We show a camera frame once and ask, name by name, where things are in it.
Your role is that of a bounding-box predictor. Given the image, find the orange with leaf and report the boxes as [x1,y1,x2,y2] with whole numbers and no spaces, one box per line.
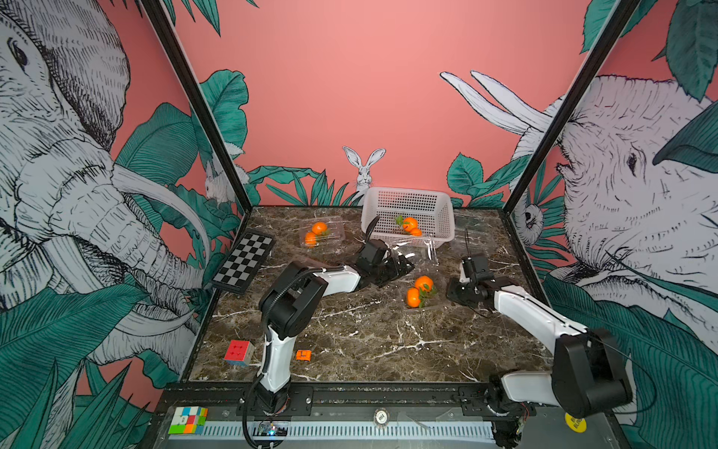
[400,217,418,234]

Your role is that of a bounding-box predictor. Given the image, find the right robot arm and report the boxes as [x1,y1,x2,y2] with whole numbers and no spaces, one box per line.
[447,254,633,418]

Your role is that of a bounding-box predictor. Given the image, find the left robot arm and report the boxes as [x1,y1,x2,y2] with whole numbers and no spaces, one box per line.
[251,239,414,415]

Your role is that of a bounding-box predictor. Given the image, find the white plastic basket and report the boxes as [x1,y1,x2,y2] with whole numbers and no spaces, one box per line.
[361,187,455,247]

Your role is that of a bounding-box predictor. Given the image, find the small orange block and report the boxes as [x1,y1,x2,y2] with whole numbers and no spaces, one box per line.
[295,350,312,362]

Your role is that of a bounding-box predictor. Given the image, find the black white checkerboard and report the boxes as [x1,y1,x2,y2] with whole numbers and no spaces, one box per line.
[212,229,275,295]

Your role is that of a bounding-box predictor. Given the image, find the round silver knob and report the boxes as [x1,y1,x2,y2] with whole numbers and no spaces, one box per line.
[373,408,390,428]

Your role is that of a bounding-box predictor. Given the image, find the red cube on table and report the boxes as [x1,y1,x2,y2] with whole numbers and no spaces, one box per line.
[224,340,255,367]

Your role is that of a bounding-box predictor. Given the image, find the yellow round sticker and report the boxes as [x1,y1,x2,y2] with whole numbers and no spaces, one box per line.
[565,413,587,433]

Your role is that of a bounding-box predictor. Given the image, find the small circuit board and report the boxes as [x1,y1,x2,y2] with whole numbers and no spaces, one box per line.
[255,421,289,439]

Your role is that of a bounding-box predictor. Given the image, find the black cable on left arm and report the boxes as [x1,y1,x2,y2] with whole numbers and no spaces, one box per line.
[240,266,321,449]

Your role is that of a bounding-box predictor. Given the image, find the colourful cube on rail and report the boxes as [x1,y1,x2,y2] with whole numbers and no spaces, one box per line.
[168,406,209,435]

